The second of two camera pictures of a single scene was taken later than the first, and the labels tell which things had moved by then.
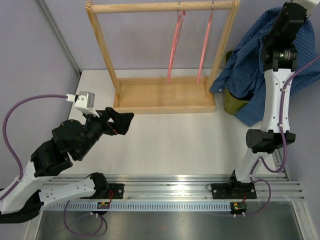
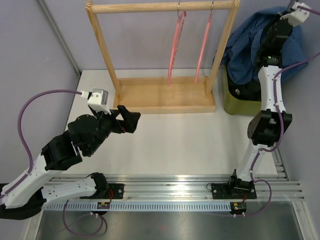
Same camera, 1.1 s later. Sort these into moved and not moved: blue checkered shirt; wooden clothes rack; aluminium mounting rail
Moved: blue checkered shirt
Not moved: wooden clothes rack; aluminium mounting rail
